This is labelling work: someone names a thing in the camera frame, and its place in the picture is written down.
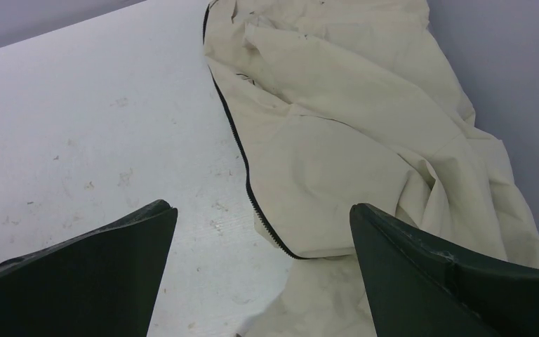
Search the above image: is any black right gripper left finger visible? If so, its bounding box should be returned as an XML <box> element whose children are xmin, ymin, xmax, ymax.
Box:
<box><xmin>0</xmin><ymin>200</ymin><xmax>178</xmax><ymax>336</ymax></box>

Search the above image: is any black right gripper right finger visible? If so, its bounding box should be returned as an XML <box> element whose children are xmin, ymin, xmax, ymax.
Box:
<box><xmin>350</xmin><ymin>204</ymin><xmax>539</xmax><ymax>336</ymax></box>

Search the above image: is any beige zip jacket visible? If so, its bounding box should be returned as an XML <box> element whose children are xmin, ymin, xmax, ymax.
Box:
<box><xmin>204</xmin><ymin>1</ymin><xmax>539</xmax><ymax>336</ymax></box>

